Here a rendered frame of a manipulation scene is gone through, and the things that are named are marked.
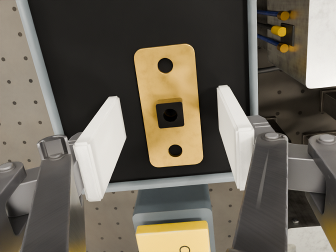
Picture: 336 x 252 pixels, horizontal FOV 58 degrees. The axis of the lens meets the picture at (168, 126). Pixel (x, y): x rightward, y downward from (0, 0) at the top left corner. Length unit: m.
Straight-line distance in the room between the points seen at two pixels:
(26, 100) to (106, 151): 0.62
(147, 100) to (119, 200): 0.64
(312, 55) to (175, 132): 0.13
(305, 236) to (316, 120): 0.39
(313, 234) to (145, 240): 0.23
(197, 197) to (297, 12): 0.18
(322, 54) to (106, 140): 0.18
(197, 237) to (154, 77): 0.14
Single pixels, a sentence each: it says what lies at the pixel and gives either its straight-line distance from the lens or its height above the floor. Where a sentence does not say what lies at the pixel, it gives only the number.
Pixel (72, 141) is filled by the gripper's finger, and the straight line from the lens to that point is 0.16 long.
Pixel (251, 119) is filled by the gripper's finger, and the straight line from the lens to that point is 0.16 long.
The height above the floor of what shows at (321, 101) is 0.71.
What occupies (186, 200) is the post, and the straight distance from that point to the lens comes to 0.28.
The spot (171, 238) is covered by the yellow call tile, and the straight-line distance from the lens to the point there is 0.26.
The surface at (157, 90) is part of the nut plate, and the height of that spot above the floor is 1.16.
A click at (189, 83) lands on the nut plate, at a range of 0.20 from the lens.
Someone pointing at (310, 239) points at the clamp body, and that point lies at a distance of 0.43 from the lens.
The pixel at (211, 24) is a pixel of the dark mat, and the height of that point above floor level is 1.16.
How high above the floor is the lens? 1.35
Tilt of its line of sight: 68 degrees down
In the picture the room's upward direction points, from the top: 175 degrees counter-clockwise
